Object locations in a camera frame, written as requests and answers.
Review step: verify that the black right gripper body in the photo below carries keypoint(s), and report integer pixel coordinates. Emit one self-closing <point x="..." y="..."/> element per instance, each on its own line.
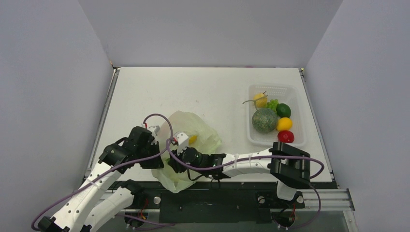
<point x="175" y="164"/>

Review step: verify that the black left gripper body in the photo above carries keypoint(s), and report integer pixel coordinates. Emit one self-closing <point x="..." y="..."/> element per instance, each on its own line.
<point x="152" y="149"/>

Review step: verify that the yellow fake mango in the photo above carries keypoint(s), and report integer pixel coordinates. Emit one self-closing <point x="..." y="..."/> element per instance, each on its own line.
<point x="192" y="139"/>

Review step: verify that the light green plastic bag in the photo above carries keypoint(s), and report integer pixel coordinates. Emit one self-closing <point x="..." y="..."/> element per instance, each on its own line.
<point x="207" y="141"/>

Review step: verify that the red fake apple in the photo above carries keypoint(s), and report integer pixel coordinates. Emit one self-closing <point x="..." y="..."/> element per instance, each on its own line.
<point x="286" y="136"/>

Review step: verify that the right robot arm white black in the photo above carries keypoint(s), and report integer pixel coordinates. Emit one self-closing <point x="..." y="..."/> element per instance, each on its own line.
<point x="289" y="165"/>

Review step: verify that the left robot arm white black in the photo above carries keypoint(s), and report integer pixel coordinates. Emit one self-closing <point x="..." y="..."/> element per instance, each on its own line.
<point x="82" y="212"/>

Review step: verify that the green netted fake melon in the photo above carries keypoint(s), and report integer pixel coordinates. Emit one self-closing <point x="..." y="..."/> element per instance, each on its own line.
<point x="264" y="120"/>

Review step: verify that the yellow fake pear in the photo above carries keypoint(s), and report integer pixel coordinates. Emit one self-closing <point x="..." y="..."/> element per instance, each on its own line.
<point x="260" y="100"/>

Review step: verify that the fake green grape bunch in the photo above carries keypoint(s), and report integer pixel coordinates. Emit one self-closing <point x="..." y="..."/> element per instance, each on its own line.
<point x="272" y="104"/>

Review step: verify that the yellow fake lemon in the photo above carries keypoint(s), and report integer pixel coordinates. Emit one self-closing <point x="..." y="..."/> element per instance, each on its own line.
<point x="284" y="123"/>

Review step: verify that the dark green fake lime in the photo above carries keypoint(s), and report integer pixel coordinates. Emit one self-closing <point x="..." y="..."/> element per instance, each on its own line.
<point x="283" y="110"/>

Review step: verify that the white perforated plastic basket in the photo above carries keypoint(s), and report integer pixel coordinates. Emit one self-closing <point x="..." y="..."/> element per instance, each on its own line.
<point x="286" y="94"/>

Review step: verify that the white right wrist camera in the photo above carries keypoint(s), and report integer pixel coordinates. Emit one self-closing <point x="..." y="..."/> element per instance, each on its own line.
<point x="182" y="140"/>

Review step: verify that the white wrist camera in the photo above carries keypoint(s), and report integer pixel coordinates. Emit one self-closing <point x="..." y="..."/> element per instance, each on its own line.
<point x="182" y="140"/>
<point x="154" y="130"/>

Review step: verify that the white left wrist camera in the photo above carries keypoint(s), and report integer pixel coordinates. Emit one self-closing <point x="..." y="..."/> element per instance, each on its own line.
<point x="154" y="130"/>

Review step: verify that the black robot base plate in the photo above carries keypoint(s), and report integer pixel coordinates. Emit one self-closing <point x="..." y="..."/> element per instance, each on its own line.
<point x="228" y="202"/>

